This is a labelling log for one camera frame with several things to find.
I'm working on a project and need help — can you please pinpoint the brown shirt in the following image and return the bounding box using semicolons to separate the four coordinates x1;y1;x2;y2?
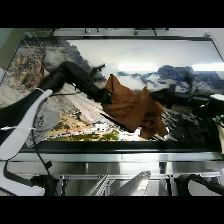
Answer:
100;73;170;140

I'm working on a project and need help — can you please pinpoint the black cable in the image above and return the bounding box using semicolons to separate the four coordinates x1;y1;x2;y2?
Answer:
30;128;54;178

